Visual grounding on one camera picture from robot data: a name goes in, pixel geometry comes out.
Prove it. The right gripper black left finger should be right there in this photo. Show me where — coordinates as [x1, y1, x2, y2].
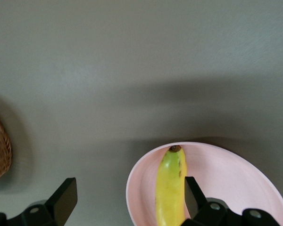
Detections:
[7, 177, 78, 226]

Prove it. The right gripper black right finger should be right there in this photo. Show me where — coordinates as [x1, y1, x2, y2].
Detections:
[183, 176, 242, 226]

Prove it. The yellow banana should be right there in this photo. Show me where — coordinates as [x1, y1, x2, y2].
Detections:
[155, 145, 188, 226]

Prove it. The pink plate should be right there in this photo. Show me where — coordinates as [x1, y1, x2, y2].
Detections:
[125, 141, 283, 226]

